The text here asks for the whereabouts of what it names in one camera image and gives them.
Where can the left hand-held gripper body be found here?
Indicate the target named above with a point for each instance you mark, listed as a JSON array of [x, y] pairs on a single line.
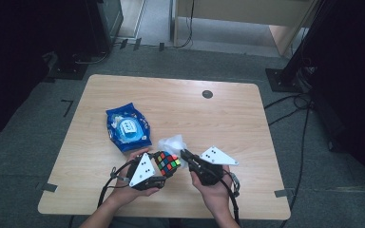
[[142, 171]]

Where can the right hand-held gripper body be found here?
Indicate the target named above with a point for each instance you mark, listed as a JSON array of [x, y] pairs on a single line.
[[207, 167]]

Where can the multicoloured puzzle cube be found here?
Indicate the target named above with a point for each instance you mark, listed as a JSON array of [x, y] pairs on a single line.
[[168, 163]]

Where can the white wet wipe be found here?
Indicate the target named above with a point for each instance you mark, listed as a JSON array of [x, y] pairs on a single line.
[[172, 144]]

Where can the blue wet wipes pack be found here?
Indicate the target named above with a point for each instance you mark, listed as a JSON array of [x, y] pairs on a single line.
[[128, 126]]

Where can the person's left hand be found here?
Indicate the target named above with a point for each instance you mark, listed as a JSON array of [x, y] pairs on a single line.
[[126, 193]]

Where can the person's right hand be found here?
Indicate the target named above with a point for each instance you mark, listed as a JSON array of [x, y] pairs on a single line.
[[214, 196]]

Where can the person's dark trousers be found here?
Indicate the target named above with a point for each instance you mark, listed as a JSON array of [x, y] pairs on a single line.
[[158, 223]]

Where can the round dark table grommet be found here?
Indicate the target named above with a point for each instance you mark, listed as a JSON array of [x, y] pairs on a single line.
[[207, 94]]

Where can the grey tape piece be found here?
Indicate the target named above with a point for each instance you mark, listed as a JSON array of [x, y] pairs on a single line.
[[49, 187], [281, 193]]

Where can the black angled floor tape mark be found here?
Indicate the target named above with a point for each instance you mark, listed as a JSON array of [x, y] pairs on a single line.
[[67, 106]]

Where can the black floor tape strip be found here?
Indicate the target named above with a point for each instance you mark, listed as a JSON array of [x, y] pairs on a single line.
[[137, 44], [123, 43], [161, 47]]

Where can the black flat stand base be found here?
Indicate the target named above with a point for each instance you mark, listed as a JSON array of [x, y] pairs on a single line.
[[66, 71]]

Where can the dark glass-front cabinet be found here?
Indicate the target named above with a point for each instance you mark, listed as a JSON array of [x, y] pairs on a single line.
[[109, 22]]

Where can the light wooden cabinet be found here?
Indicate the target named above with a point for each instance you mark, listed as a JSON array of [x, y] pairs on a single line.
[[244, 11]]

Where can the black curtain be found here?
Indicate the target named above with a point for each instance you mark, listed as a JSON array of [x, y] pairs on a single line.
[[19, 47], [355, 79]]

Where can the black stand with base plate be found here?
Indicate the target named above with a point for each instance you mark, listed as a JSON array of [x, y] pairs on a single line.
[[286, 79]]

